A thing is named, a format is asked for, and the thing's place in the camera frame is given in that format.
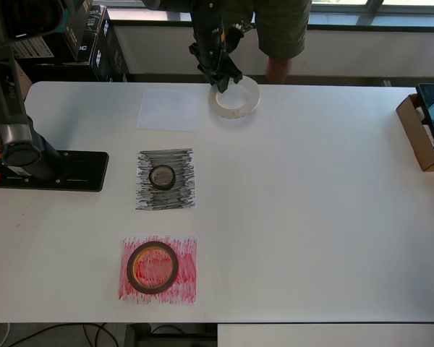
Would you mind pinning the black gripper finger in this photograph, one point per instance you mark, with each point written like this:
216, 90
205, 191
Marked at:
222, 86
236, 76

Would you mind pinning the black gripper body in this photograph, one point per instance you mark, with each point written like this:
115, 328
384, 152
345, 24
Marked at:
215, 59

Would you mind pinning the white tape roll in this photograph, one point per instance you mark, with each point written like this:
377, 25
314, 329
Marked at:
235, 112

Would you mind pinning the black tape roll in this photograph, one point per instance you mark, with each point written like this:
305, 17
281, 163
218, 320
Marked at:
162, 186

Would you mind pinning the red 3M tape roll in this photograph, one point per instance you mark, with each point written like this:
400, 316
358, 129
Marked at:
137, 285

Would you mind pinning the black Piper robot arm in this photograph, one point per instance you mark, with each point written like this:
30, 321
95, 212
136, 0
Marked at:
18, 144

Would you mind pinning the blank white paper sheet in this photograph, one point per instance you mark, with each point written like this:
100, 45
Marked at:
166, 110

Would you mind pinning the person in green shorts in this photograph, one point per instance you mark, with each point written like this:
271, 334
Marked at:
282, 29

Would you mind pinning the large black monitor box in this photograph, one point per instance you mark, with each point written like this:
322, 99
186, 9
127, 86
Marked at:
112, 61

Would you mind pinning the black scribbled paper sheet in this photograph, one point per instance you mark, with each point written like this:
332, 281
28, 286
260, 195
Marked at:
181, 195

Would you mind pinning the small black monitor box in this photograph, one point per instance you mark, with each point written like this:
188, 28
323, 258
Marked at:
87, 50

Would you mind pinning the black box with white label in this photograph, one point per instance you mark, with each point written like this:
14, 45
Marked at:
68, 39

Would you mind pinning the open brown cardboard box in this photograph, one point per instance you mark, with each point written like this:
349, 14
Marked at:
410, 133

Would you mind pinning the small white object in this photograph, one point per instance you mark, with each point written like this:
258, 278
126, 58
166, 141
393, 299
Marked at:
420, 115

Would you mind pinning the red scribbled paper sheet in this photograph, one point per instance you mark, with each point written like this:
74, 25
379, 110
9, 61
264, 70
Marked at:
186, 285

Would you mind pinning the wrist camera board on bracket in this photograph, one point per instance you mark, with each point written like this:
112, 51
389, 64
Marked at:
238, 30

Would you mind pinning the small grey wall fixture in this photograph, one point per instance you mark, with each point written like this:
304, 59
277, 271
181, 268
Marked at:
387, 83

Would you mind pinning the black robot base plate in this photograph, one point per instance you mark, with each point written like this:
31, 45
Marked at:
83, 170

